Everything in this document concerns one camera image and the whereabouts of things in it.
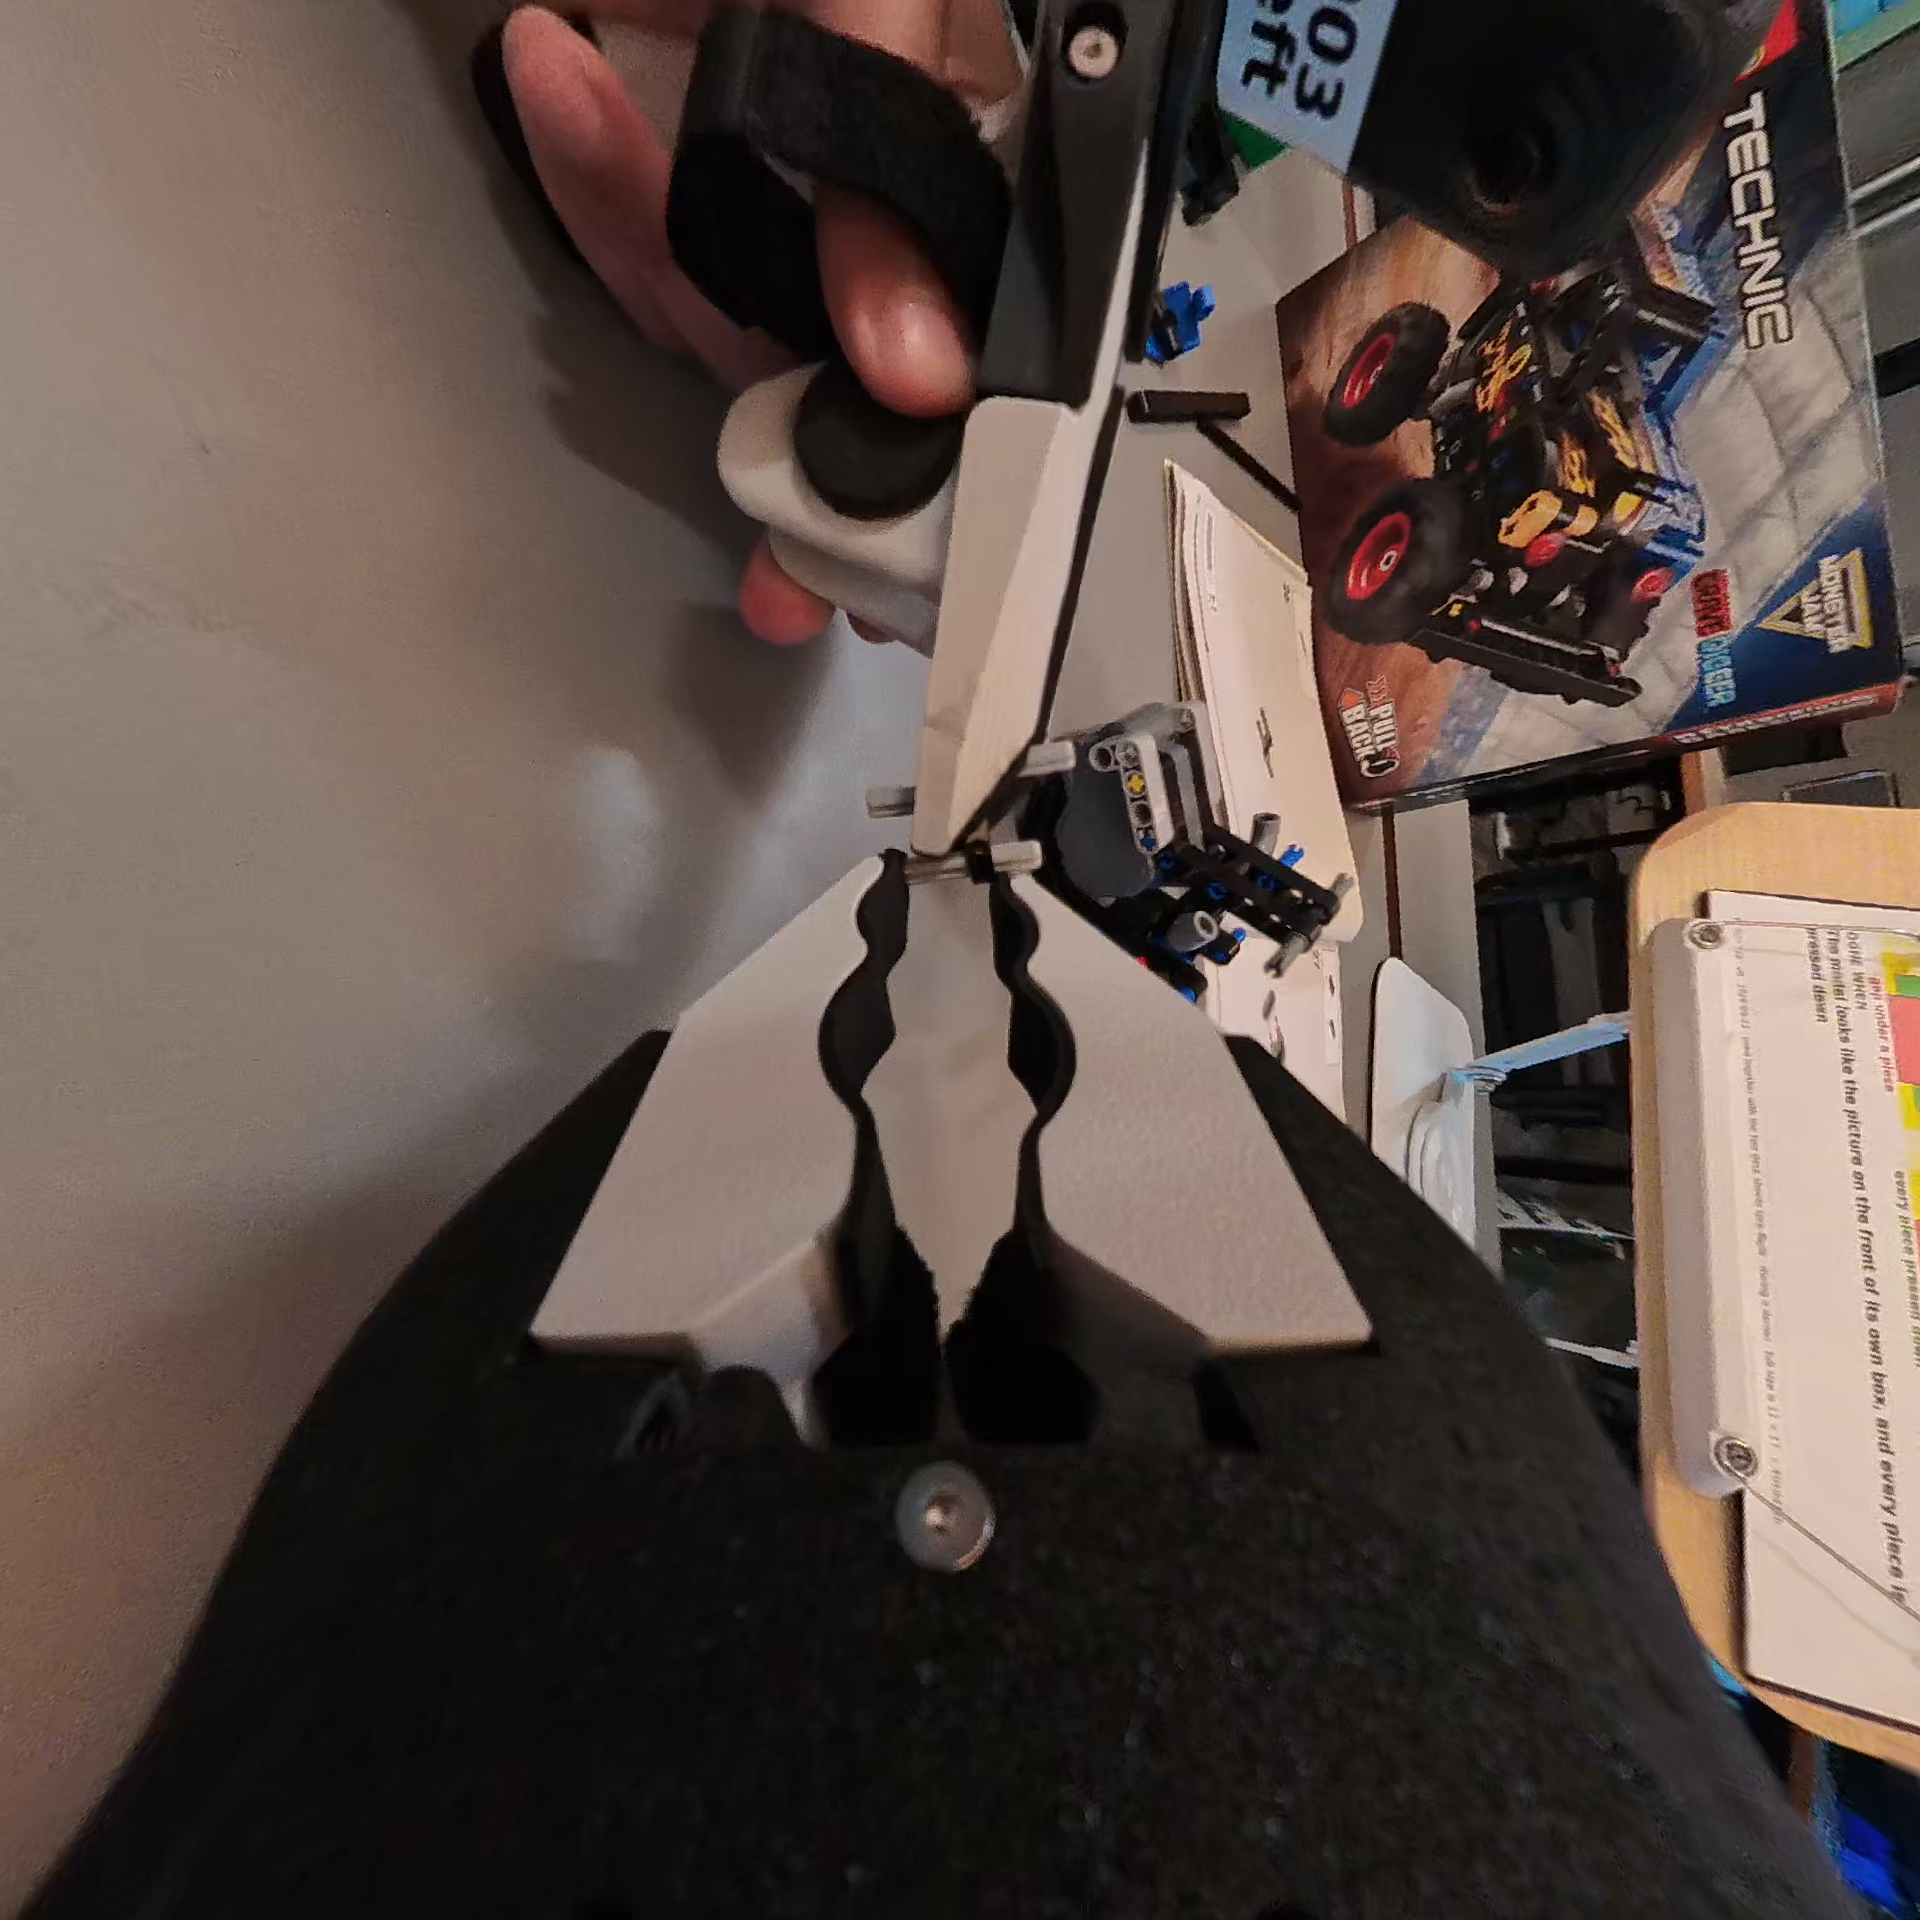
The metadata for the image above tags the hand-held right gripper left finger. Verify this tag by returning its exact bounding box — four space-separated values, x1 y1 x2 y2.
532 856 916 1446

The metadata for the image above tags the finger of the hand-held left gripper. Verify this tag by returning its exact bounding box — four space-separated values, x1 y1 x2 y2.
907 392 1126 849

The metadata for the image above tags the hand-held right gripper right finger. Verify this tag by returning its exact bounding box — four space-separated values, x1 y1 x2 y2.
982 872 1376 1379

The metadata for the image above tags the small lego axle connector piece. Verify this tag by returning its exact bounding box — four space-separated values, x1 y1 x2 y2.
866 745 1076 889

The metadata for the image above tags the partly built grey lego model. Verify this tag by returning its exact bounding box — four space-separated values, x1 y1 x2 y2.
1050 703 1355 1003

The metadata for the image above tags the thin black lego axle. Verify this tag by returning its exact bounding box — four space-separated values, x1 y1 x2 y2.
1199 416 1301 514

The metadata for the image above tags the lego set box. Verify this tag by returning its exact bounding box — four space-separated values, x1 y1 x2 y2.
1270 0 1911 816

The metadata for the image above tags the person's left hand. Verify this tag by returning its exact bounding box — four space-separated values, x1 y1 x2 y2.
502 0 991 650

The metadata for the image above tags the white stand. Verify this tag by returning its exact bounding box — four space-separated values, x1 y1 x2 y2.
1372 959 1640 1264

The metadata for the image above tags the open instruction booklet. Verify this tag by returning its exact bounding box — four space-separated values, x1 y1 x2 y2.
1162 457 1360 1120

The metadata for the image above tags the white plastic panel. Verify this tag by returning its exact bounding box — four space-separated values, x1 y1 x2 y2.
1640 915 1781 1502

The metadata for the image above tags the wooden board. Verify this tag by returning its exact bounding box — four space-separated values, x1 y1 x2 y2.
1627 803 1920 1780

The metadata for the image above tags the printed instruction sheet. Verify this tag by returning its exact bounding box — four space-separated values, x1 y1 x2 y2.
1703 887 1920 1711

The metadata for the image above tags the blue plastic bin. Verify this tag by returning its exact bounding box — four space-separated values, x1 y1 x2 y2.
1791 1740 1920 1920

